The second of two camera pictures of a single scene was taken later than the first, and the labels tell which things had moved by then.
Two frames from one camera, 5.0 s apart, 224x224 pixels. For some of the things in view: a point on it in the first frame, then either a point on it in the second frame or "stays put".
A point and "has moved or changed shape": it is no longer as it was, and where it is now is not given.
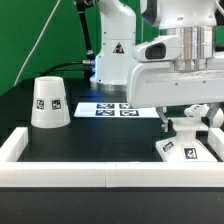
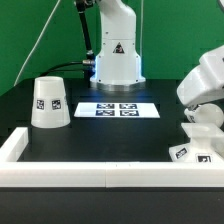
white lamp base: (185, 147) has moved or changed shape
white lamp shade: (49, 103) stays put
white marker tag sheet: (113, 110) stays put
